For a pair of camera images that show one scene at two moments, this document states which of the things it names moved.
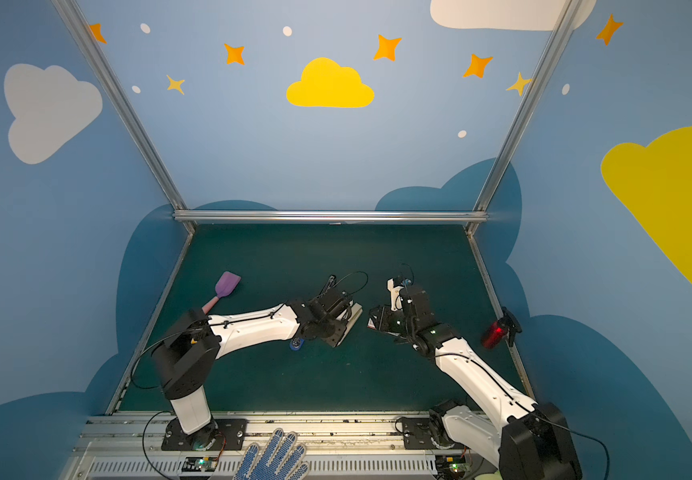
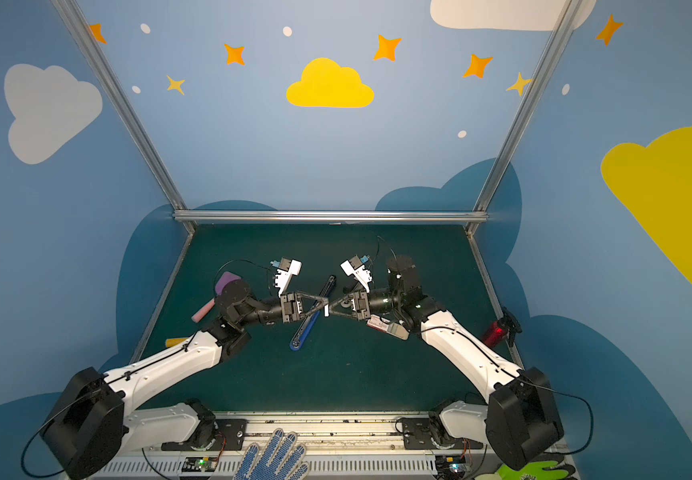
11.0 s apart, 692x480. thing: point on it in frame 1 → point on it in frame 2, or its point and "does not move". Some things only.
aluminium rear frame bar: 330,217 does not move
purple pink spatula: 225,285 does not move
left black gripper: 339,318 → 289,306
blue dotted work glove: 280,459 does not move
